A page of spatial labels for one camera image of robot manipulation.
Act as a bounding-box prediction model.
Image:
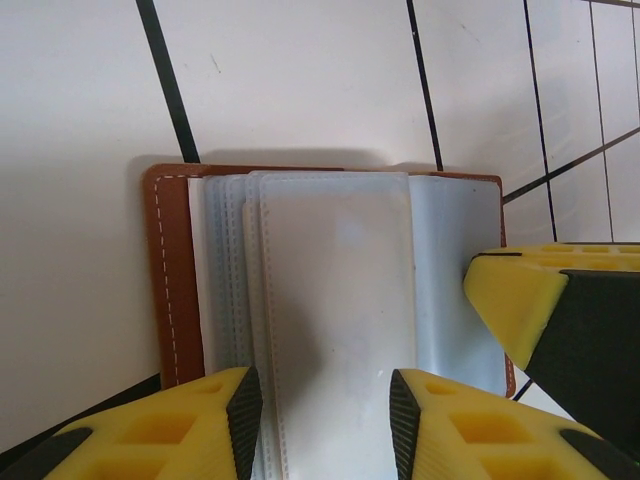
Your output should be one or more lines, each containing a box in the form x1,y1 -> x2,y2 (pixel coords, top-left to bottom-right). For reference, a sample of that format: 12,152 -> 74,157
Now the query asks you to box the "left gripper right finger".
388,368 -> 640,480

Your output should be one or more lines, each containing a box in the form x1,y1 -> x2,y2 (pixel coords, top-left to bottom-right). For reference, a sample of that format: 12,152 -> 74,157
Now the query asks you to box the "brown leather card holder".
142,162 -> 519,480

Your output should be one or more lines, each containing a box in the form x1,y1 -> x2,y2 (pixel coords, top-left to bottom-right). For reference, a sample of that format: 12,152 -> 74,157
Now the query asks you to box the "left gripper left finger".
0,367 -> 264,480

